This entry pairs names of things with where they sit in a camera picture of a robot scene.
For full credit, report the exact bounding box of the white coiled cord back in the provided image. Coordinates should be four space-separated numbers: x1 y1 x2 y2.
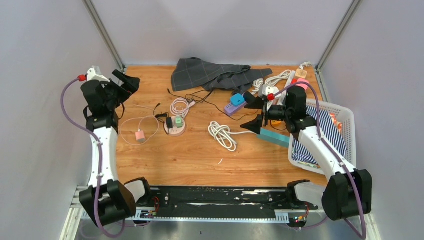
250 69 292 96

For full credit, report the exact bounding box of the blue square plug adapter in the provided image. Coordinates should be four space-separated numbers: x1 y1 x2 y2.
230 93 245 106

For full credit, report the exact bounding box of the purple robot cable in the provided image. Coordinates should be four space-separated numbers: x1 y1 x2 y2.
267 81 368 240
60 74 127 239

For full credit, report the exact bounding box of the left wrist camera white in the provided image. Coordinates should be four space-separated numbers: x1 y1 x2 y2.
86 65 110 82

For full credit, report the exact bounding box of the thin pink charger cable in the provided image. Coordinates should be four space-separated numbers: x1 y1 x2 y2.
119 103 161 147

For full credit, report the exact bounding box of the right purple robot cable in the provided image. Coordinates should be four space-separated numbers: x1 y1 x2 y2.
267 81 368 240

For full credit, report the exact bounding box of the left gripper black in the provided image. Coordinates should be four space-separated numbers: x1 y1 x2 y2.
101 71 139 111

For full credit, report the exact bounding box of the green plug adapter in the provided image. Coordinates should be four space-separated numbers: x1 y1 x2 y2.
175 115 184 128

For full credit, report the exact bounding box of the dark grey checked cloth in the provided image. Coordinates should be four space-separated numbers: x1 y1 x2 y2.
171 57 273 94

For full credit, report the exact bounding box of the pink square plug adapter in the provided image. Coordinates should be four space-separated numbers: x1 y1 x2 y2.
293 78 309 91

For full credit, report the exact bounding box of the round pink power socket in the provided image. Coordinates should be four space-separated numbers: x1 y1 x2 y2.
164 116 187 137

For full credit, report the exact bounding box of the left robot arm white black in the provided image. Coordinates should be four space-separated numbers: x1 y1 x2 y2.
78 66 153 227

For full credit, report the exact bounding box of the white plastic basket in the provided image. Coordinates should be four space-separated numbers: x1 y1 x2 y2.
288 101 357 175

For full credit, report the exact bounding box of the black plug on round socket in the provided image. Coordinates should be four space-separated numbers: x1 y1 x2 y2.
165 117 174 130

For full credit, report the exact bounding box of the orange power strip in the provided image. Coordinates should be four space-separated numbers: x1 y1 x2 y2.
270 120 282 127

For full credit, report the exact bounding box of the pink USB charger plug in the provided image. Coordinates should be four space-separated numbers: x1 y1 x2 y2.
134 130 146 143

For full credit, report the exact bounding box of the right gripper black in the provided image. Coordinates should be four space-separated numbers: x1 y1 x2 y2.
240 96 292 135

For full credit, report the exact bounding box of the blue white striped cloth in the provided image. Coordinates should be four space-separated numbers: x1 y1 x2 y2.
291 109 347 169

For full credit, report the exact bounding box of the white power cord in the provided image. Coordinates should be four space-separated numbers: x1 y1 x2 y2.
207 121 258 153

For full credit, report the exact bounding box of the purple USB power strip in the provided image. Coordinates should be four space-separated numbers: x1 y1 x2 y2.
224 102 247 117

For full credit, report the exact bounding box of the teal power strip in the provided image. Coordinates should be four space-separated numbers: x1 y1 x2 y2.
257 128 290 148

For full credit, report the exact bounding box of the beige tag adapter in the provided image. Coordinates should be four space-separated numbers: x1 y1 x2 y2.
294 68 308 79

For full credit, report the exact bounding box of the thin black adapter cable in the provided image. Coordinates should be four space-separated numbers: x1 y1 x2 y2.
167 87 260 121

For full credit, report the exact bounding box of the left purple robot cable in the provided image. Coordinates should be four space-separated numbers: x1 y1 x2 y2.
60 74 127 239

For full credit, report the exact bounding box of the black mounting base rail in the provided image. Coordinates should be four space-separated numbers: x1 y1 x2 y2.
135 185 318 221

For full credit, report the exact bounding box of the long white power strip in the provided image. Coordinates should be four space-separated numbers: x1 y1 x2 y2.
279 70 296 103

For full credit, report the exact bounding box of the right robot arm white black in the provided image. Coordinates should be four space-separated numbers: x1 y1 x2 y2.
241 84 372 221

